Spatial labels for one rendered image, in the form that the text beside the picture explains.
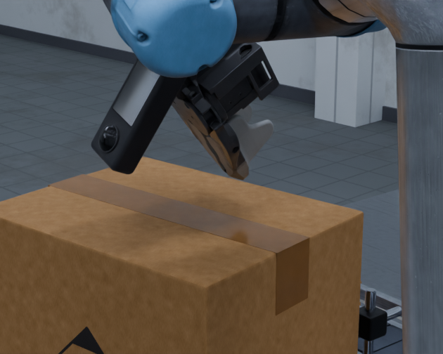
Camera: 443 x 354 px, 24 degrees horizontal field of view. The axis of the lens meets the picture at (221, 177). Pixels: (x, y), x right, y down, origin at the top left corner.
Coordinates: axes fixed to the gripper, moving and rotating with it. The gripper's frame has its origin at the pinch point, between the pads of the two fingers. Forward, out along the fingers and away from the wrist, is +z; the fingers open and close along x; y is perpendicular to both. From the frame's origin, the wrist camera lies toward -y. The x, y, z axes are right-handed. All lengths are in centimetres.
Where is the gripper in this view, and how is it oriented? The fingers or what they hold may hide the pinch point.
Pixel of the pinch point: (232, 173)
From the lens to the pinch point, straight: 99.9
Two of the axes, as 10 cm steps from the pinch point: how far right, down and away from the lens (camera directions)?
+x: -5.7, -4.9, 6.7
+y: 7.4, -6.5, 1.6
